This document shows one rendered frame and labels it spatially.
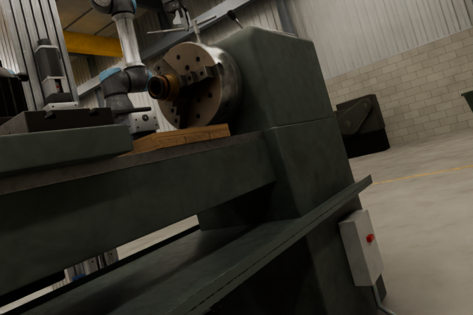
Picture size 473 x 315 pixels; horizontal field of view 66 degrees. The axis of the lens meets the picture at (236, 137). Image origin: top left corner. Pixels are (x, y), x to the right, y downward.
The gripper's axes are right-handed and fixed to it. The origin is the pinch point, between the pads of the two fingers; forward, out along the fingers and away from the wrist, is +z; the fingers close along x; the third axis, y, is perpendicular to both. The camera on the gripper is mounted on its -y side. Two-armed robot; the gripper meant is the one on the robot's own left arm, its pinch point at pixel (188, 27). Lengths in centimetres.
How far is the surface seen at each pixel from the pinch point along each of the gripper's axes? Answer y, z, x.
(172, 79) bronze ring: -5.4, 28.7, 35.9
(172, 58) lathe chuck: -1.4, 18.3, 24.5
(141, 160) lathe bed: -10, 53, 69
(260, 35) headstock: -31.3, 16.9, 9.0
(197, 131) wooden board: -16, 48, 50
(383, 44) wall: -142, -139, -977
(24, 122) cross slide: -6, 43, 94
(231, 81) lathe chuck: -20.8, 32.7, 23.9
